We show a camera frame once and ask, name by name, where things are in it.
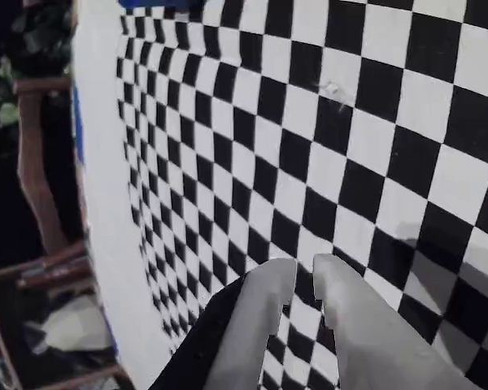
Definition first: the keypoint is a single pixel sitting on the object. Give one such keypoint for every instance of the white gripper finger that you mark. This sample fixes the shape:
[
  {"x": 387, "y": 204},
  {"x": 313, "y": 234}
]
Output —
[
  {"x": 244, "y": 325},
  {"x": 362, "y": 345}
]

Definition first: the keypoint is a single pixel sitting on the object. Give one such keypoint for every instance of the paper penguin figure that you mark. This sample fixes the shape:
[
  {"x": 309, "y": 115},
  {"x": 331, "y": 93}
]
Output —
[{"x": 77, "y": 329}]

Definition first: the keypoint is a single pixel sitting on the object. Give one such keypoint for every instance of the wooden shelf unit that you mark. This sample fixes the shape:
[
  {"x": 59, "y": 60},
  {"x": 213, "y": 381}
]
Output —
[{"x": 44, "y": 268}]

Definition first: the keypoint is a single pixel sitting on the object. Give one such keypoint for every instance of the checkerboard print white sheet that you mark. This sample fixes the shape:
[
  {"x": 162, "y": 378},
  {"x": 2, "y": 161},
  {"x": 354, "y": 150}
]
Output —
[{"x": 349, "y": 122}]

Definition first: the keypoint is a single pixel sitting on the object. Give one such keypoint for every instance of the blue tape strip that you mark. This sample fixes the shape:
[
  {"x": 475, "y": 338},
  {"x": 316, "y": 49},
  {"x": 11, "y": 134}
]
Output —
[{"x": 78, "y": 122}]

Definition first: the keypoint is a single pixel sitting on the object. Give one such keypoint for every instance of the brown wooden chair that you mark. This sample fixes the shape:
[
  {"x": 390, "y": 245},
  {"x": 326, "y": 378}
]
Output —
[{"x": 32, "y": 162}]

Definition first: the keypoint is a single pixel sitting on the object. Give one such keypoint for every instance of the green leafy plant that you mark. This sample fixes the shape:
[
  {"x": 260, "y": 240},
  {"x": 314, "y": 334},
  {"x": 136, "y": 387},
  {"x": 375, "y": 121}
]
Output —
[{"x": 36, "y": 36}]

